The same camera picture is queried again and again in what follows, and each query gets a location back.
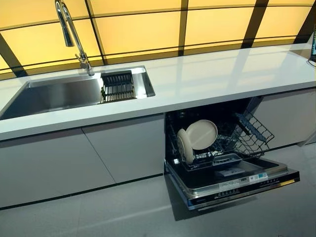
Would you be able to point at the chrome gooseneck kitchen faucet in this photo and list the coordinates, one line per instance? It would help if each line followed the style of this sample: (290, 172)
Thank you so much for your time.
(71, 32)

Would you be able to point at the wide white cabinet door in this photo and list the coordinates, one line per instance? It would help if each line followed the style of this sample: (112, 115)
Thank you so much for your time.
(49, 168)

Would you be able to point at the stainless steel kitchen sink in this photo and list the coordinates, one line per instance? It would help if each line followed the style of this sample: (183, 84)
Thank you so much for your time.
(61, 96)

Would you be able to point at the narrow white cabinet door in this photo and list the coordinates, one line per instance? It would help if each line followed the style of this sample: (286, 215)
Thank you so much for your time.
(128, 148)

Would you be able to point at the grey dishwasher cutlery tray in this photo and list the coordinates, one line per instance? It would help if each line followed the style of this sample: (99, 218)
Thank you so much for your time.
(227, 160)

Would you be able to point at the white cabinet door beside laptop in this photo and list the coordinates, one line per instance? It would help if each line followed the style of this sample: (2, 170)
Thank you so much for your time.
(288, 118)

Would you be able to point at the black dish drying rack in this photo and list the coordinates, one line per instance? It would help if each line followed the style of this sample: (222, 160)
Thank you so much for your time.
(118, 89)

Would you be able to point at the black open laptop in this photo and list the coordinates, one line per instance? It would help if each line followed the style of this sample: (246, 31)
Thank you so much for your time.
(313, 44)

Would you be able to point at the black open dishwasher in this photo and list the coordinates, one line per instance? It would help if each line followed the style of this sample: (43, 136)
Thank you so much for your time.
(222, 187)

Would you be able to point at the cream round ceramic plate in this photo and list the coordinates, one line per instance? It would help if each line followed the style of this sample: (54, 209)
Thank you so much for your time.
(203, 134)
(185, 150)

